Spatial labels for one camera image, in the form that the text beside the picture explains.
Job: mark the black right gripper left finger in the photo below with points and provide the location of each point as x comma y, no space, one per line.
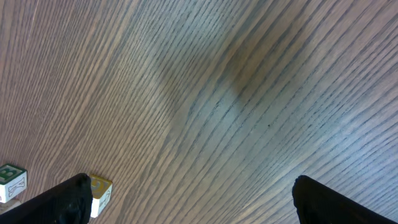
68,202

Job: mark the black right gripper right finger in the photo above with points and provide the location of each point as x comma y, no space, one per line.
316,203

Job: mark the wooden block right blue side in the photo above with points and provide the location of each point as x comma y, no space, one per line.
101,191

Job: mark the wooden block top right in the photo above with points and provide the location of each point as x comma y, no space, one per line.
13,181

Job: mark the blue top wooden block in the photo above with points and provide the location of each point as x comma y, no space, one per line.
5,207

